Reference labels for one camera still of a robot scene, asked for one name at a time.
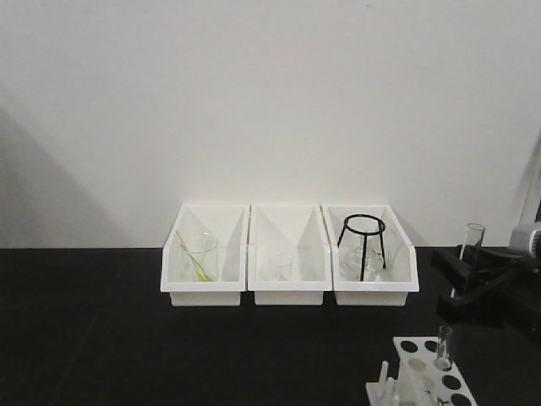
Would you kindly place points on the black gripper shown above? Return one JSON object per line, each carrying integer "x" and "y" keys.
{"x": 497, "y": 285}

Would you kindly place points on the clear glass test tube front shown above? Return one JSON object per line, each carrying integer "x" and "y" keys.
{"x": 469, "y": 252}

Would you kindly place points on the clear glass test tube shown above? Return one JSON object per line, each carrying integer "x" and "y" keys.
{"x": 444, "y": 358}
{"x": 469, "y": 252}

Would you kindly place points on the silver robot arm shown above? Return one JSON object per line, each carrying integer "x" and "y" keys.
{"x": 524, "y": 238}

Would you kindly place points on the clear glass test tube rear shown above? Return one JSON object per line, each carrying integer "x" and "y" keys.
{"x": 444, "y": 358}

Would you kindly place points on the white test tube rack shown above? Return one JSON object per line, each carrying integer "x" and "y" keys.
{"x": 420, "y": 381}

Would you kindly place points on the right white storage bin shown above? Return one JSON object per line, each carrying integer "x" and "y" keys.
{"x": 400, "y": 276}

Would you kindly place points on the white storage bin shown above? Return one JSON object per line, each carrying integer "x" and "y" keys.
{"x": 299, "y": 231}
{"x": 204, "y": 259}
{"x": 400, "y": 276}

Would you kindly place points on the glass flask in right bin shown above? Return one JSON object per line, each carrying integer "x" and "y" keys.
{"x": 364, "y": 262}

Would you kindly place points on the middle white storage bin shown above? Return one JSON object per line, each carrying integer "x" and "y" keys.
{"x": 299, "y": 231}

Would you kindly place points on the small glass beaker middle bin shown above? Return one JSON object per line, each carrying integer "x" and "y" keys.
{"x": 280, "y": 266}

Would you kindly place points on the yellow green stirring stick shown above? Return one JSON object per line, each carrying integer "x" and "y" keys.
{"x": 190, "y": 251}

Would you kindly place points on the left white storage bin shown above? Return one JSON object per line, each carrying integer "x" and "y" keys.
{"x": 204, "y": 259}

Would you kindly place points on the glass beaker in left bin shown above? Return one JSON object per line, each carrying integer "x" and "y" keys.
{"x": 205, "y": 258}

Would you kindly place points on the black wire tripod stand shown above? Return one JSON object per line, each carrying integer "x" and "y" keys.
{"x": 363, "y": 225}

